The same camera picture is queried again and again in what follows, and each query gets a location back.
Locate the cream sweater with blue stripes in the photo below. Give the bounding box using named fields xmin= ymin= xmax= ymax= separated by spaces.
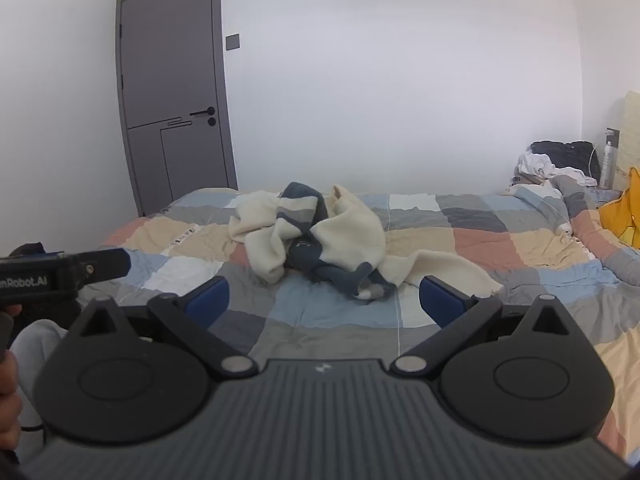
xmin=229 ymin=182 xmax=500 ymax=301

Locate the pile of clothes on nightstand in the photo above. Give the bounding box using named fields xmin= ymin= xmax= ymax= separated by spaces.
xmin=513 ymin=141 xmax=601 ymax=188

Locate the grey bedroom door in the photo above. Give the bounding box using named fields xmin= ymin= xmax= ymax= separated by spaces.
xmin=115 ymin=0 xmax=238 ymax=216

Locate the person's left hand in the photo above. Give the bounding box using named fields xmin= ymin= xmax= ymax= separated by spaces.
xmin=0 ymin=306 xmax=22 ymax=452

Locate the white quilt label tag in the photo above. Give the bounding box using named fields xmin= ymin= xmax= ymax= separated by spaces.
xmin=168 ymin=226 xmax=202 ymax=248

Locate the patchwork checkered bed quilt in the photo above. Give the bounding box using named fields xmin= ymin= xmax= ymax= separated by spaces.
xmin=80 ymin=178 xmax=639 ymax=462

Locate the cream quilted headboard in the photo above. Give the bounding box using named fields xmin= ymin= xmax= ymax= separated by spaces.
xmin=613 ymin=91 xmax=640 ymax=191

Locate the black door handle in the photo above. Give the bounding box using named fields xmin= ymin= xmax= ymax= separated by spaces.
xmin=190 ymin=106 xmax=216 ymax=117

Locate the dark wall socket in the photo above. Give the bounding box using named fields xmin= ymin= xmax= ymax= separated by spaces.
xmin=605 ymin=128 xmax=620 ymax=150

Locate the grey wall switch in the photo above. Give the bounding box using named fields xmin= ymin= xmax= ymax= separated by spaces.
xmin=226 ymin=34 xmax=241 ymax=51

